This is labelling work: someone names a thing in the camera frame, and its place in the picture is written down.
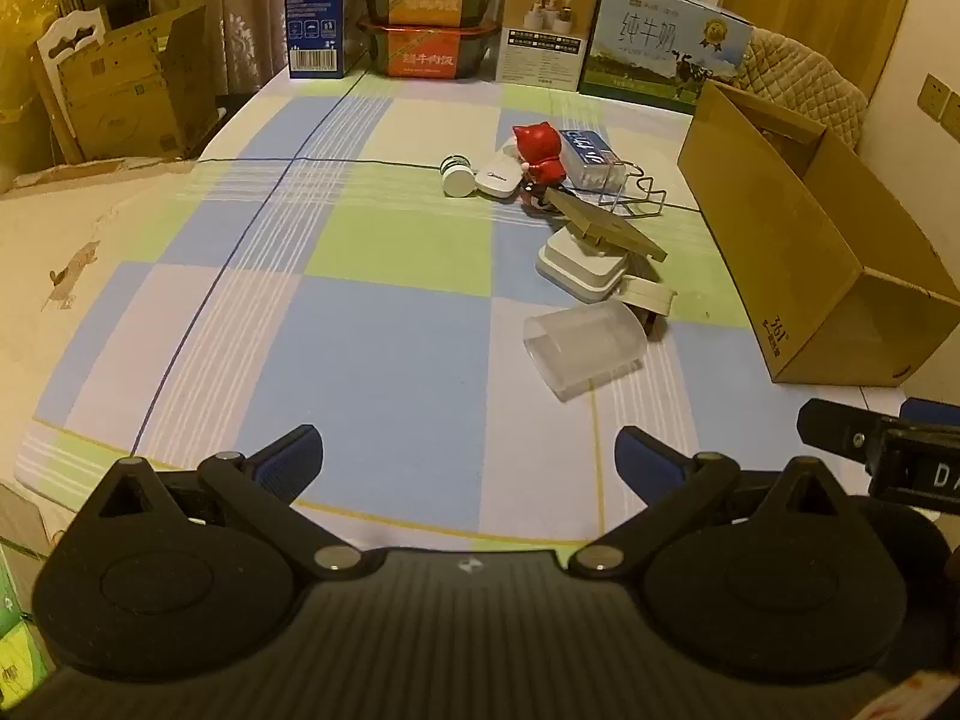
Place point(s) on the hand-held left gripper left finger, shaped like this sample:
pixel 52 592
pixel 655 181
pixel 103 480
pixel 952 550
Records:
pixel 289 459

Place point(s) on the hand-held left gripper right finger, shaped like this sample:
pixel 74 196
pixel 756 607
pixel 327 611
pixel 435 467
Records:
pixel 643 459

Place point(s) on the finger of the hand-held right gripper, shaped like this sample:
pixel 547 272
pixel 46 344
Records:
pixel 930 412
pixel 836 431

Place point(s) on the brown cardboard box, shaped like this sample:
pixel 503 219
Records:
pixel 795 240

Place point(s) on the small black red toy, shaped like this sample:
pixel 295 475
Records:
pixel 536 202

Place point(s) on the white remote control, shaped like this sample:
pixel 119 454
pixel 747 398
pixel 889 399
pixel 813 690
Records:
pixel 501 176

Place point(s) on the red cat figurine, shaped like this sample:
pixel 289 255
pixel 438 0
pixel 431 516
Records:
pixel 541 154

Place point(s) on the clear plastic container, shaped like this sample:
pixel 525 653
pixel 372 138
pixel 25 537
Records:
pixel 585 349

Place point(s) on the checked tablecloth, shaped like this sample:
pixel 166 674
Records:
pixel 375 360

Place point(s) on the small white brown box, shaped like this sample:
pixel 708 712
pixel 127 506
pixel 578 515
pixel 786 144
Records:
pixel 651 300

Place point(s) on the white square box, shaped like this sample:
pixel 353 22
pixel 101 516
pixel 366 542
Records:
pixel 581 274

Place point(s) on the flat wooden board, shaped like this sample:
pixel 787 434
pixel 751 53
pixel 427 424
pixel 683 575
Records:
pixel 607 229

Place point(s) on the clear toothpick box blue label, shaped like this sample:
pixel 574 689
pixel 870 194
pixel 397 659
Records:
pixel 592 154

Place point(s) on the green package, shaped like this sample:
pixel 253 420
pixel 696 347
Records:
pixel 15 630

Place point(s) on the small white round jar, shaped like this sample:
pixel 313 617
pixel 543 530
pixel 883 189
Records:
pixel 458 178

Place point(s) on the quilted beige chair cover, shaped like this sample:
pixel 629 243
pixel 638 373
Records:
pixel 817 90

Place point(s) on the flat cardboard sheet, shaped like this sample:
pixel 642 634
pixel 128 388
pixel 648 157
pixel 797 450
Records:
pixel 97 171

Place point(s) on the cardboard box with round hole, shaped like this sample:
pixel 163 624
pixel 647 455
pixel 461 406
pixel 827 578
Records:
pixel 124 101

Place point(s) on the green pasture milk box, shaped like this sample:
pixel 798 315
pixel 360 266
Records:
pixel 660 45

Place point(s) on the orange label meal bowl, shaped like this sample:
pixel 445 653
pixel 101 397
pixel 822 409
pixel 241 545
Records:
pixel 427 52

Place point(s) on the white humidifier box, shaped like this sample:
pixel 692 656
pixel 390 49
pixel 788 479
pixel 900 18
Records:
pixel 544 30

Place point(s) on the patterned curtain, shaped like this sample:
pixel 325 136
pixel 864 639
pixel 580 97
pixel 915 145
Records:
pixel 225 15

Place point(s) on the blue milk carton box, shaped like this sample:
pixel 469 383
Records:
pixel 315 7

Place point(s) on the white chair back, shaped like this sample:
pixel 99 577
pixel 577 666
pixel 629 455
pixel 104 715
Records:
pixel 67 34

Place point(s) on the yellow plastic bag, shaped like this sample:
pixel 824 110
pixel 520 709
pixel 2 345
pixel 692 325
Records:
pixel 22 45

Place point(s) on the wall socket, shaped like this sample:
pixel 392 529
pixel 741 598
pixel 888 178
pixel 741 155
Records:
pixel 932 96
pixel 952 114

